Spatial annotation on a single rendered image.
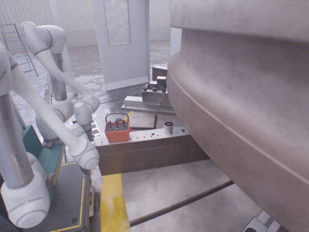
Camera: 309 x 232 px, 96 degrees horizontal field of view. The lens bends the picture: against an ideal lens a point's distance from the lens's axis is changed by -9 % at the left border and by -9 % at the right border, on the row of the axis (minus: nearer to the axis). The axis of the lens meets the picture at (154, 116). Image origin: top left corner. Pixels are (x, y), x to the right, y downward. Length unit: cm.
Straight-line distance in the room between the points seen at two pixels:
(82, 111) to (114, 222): 106
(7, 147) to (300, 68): 107
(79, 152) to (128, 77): 377
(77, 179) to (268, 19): 167
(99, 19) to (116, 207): 361
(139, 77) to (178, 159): 335
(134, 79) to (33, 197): 397
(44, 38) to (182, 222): 154
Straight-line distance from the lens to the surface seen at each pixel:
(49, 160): 132
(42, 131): 138
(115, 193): 183
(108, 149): 134
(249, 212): 153
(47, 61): 115
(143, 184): 148
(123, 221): 169
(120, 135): 125
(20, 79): 78
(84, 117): 117
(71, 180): 166
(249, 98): 86
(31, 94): 80
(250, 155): 76
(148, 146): 135
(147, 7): 455
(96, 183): 196
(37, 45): 114
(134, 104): 246
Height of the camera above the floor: 154
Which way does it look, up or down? 32 degrees down
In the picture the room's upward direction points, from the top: straight up
